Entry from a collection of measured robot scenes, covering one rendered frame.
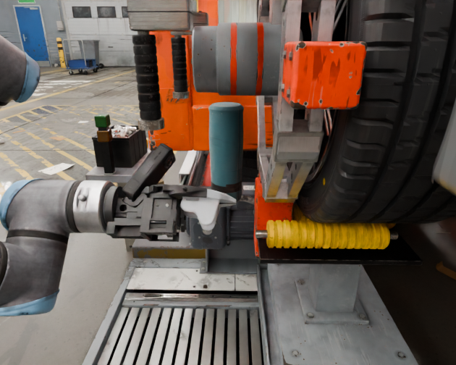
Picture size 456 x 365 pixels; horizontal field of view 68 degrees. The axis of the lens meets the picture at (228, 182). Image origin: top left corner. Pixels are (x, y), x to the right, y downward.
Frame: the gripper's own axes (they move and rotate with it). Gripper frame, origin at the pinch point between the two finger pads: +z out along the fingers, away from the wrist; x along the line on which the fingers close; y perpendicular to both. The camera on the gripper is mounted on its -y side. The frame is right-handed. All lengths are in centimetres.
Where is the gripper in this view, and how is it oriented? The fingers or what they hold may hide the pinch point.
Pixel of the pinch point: (229, 198)
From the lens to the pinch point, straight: 58.4
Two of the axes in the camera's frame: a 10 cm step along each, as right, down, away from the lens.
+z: 10.0, 0.2, -0.2
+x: -0.1, -3.7, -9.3
